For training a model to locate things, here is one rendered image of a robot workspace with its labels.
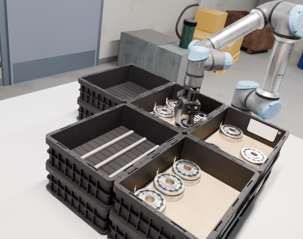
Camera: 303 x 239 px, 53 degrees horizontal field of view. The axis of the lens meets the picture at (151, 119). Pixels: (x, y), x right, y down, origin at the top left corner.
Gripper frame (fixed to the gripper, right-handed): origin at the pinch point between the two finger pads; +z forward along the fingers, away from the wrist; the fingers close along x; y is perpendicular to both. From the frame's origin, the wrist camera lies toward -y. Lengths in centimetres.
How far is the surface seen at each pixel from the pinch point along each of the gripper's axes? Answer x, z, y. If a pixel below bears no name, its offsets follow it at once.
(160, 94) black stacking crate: -8.3, -6.6, -17.6
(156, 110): -10.3, -1.5, -10.0
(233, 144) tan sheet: 21.1, 3.0, 10.2
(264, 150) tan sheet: 34.7, 3.5, 13.0
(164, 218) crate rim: -20, -6, 61
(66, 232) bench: -45, 15, 46
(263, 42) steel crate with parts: 286, 49, -459
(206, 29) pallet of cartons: 139, 26, -395
